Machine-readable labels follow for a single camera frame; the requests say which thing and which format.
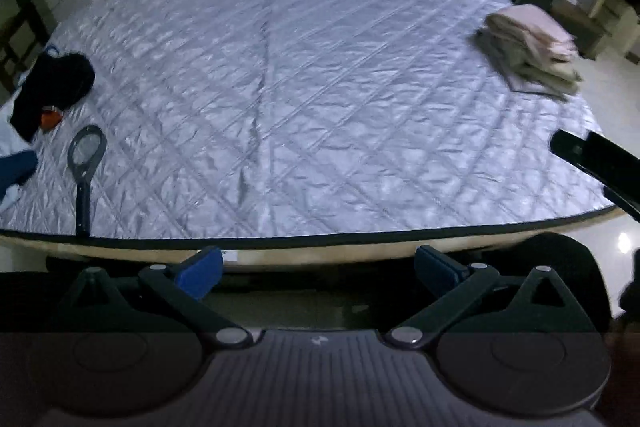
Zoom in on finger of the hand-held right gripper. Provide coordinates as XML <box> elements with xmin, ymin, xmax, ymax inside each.
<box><xmin>550</xmin><ymin>129</ymin><xmax>640</xmax><ymax>223</ymax></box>

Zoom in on grey striped folded cloth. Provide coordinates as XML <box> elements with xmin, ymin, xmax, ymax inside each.
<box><xmin>475</xmin><ymin>29</ymin><xmax>568</xmax><ymax>102</ymax></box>

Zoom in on dark wooden chair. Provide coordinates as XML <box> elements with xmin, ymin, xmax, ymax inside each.
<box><xmin>0</xmin><ymin>0</ymin><xmax>51</xmax><ymax>98</ymax></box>

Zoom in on dark cloth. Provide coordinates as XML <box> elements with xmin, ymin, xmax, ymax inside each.
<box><xmin>0</xmin><ymin>232</ymin><xmax>613</xmax><ymax>333</ymax></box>

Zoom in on black cloth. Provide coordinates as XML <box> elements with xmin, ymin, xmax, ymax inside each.
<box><xmin>10</xmin><ymin>52</ymin><xmax>97</xmax><ymax>144</ymax></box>

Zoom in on green folded cloth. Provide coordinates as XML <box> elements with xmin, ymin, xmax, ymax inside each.
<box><xmin>492</xmin><ymin>37</ymin><xmax>583</xmax><ymax>96</ymax></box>

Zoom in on dark low cabinet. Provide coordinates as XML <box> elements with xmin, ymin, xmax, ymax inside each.
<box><xmin>550</xmin><ymin>0</ymin><xmax>608</xmax><ymax>58</ymax></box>

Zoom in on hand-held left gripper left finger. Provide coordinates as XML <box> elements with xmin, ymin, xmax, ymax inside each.
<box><xmin>57</xmin><ymin>246</ymin><xmax>253</xmax><ymax>350</ymax></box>

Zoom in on grey ring-headed tool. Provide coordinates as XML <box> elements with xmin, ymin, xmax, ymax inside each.
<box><xmin>67</xmin><ymin>125</ymin><xmax>107</xmax><ymax>237</ymax></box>

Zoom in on blue and white cloth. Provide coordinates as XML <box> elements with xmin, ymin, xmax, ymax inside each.
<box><xmin>0</xmin><ymin>44</ymin><xmax>61</xmax><ymax>212</ymax></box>

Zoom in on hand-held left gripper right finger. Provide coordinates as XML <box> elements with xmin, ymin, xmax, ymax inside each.
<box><xmin>384</xmin><ymin>244</ymin><xmax>593</xmax><ymax>350</ymax></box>

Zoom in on pink pants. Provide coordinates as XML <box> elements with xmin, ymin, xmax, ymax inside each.
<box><xmin>485</xmin><ymin>4</ymin><xmax>580</xmax><ymax>62</ymax></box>

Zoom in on small orange object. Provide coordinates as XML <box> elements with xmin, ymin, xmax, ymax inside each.
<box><xmin>40</xmin><ymin>105</ymin><xmax>63</xmax><ymax>131</ymax></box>

